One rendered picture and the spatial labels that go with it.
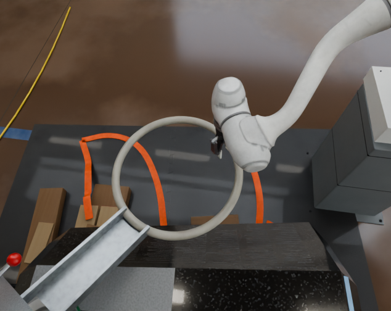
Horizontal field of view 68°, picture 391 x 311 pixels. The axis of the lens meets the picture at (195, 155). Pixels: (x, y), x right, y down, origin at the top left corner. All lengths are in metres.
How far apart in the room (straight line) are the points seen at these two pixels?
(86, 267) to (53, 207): 1.20
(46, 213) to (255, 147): 1.65
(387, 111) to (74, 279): 1.38
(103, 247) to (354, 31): 0.97
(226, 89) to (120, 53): 2.22
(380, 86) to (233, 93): 0.92
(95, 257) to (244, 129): 0.61
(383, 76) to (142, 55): 2.03
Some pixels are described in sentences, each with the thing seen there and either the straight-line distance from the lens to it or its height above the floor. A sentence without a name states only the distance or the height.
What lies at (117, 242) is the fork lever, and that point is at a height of 0.94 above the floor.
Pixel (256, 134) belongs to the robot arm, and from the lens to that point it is 0.82.
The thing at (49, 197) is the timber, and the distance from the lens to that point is 2.23.
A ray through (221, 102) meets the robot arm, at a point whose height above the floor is 1.26.
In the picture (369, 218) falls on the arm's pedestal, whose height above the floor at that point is 0.01.
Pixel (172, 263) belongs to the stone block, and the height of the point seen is 0.83.
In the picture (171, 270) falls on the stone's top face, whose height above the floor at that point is 0.85.
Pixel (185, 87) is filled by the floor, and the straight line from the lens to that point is 2.62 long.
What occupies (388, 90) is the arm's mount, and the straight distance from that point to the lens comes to 1.62.
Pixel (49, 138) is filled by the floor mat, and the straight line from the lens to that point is 2.56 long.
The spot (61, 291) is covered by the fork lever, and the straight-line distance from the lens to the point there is 1.01.
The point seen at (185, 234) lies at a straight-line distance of 1.01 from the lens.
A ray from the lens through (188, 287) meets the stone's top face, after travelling 1.08.
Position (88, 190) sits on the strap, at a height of 0.12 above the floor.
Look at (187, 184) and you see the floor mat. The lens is 2.09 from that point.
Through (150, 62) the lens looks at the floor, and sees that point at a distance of 2.87.
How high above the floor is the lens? 1.93
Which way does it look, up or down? 61 degrees down
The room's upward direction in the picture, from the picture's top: 2 degrees counter-clockwise
